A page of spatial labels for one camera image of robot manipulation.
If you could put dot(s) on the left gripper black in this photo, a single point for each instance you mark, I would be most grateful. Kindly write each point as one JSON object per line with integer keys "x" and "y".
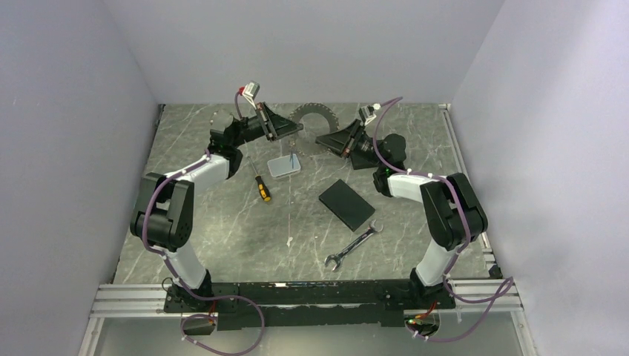
{"x": 282, "y": 127}

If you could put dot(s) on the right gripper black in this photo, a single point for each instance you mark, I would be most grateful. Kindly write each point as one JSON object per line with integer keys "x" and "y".
{"x": 338, "y": 141}

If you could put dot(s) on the numbered metal ring disc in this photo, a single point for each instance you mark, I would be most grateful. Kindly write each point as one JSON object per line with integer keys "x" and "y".
{"x": 313, "y": 116}

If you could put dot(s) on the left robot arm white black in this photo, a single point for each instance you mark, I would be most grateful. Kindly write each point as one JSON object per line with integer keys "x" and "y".
{"x": 163, "y": 215}

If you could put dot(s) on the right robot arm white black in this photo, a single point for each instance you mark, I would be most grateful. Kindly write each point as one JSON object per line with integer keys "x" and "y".
{"x": 453, "y": 212}

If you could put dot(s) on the small white grey box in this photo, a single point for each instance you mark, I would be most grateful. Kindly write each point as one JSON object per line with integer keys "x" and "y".
{"x": 280, "y": 167}

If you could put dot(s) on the yellow black screwdriver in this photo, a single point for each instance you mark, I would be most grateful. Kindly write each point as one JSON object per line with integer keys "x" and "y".
{"x": 261, "y": 186}

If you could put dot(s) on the black rectangular pad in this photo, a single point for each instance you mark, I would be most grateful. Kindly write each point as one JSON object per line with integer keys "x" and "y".
{"x": 346, "y": 204}

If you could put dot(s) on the silver combination wrench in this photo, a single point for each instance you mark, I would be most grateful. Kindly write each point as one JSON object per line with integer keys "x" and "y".
{"x": 337, "y": 259}

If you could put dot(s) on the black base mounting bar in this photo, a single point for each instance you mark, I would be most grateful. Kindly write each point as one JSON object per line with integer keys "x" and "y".
{"x": 309, "y": 303}

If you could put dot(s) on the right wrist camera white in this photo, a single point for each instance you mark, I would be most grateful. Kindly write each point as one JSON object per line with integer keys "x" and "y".
{"x": 368, "y": 113}

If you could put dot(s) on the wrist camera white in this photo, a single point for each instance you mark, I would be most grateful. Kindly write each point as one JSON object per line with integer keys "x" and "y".
{"x": 368, "y": 113}
{"x": 249, "y": 92}

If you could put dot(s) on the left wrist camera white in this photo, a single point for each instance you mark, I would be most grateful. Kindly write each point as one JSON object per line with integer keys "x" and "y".
{"x": 249, "y": 92}

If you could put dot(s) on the aluminium frame rail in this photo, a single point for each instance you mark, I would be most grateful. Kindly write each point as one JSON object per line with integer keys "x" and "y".
{"x": 147, "y": 300}

